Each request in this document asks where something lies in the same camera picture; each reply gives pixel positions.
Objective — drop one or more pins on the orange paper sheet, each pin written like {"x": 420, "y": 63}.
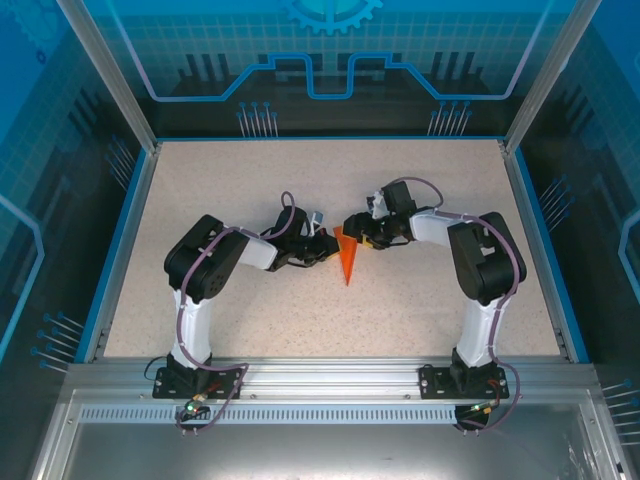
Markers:
{"x": 347, "y": 255}

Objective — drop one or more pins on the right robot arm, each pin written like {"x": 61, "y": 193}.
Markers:
{"x": 490, "y": 260}

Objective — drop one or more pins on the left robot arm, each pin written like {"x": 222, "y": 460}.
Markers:
{"x": 205, "y": 260}

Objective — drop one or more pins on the blue table edge strip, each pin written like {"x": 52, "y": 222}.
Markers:
{"x": 547, "y": 240}
{"x": 114, "y": 240}

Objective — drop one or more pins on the grey metal floor panel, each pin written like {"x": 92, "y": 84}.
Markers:
{"x": 320, "y": 450}

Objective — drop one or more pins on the blue printed side panel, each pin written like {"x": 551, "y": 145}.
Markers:
{"x": 45, "y": 175}
{"x": 600, "y": 175}

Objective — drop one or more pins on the long aluminium mounting rail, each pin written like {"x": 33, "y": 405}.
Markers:
{"x": 330, "y": 380}

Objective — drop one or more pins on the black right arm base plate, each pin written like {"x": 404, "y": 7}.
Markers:
{"x": 432, "y": 382}

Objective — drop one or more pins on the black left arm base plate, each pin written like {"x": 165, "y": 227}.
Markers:
{"x": 225, "y": 385}

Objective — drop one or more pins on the blue printed wall panel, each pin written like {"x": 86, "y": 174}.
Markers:
{"x": 320, "y": 50}

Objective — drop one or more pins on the aluminium frame post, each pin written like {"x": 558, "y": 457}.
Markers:
{"x": 545, "y": 75}
{"x": 115, "y": 80}

